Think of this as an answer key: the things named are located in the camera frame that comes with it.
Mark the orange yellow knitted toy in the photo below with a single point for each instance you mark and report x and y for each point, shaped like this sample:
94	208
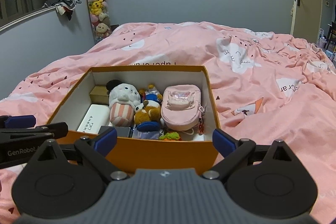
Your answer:
170	136

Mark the orange cardboard box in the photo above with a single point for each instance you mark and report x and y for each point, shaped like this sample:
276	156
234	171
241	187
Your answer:
143	149

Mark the dark printed card box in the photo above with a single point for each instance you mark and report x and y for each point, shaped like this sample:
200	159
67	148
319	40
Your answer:
124	132

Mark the pink mini backpack pouch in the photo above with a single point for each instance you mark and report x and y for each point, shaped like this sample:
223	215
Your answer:
181	107

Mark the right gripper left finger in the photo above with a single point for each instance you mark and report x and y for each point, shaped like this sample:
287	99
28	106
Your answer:
94	151

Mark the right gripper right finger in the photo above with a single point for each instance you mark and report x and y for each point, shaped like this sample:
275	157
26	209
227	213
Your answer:
235	153

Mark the clothes pile on sill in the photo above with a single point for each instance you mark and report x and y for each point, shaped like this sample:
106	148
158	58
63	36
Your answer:
63	7

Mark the clear tube of plushies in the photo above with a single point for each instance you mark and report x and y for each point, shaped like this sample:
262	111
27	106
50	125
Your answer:
100	19

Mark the white seal plush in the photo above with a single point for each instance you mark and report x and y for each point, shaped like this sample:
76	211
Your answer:
123	98

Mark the duck sailor plush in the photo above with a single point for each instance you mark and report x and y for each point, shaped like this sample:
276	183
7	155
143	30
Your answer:
151	94

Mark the white rectangular box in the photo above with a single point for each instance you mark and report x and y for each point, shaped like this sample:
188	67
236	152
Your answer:
95	117

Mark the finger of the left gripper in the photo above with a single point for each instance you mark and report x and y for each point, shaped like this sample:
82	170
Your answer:
59	130
21	121

